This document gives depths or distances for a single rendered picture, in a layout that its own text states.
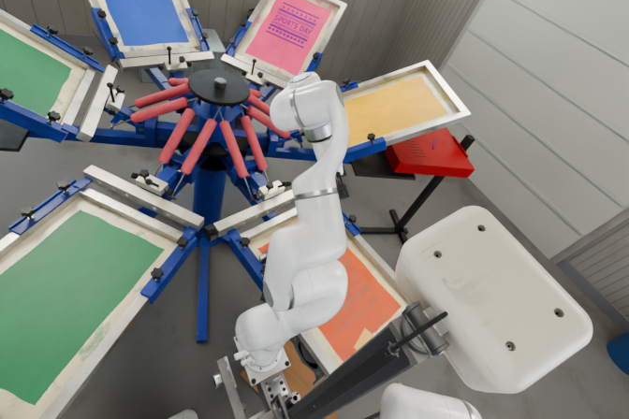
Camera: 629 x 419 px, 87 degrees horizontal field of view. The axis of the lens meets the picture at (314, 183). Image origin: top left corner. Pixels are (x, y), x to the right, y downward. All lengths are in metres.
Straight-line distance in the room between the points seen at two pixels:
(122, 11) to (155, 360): 2.10
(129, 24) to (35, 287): 1.59
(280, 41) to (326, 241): 2.16
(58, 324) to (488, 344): 1.35
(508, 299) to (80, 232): 1.54
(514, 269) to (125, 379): 2.18
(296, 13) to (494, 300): 2.53
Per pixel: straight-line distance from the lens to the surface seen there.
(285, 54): 2.57
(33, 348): 1.50
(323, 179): 0.60
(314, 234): 0.59
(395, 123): 2.04
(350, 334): 1.56
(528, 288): 0.50
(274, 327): 0.82
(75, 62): 2.25
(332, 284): 0.70
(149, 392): 2.37
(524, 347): 0.48
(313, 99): 0.62
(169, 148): 1.78
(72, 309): 1.52
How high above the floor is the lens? 2.31
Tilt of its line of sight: 44 degrees down
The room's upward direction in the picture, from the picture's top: 23 degrees clockwise
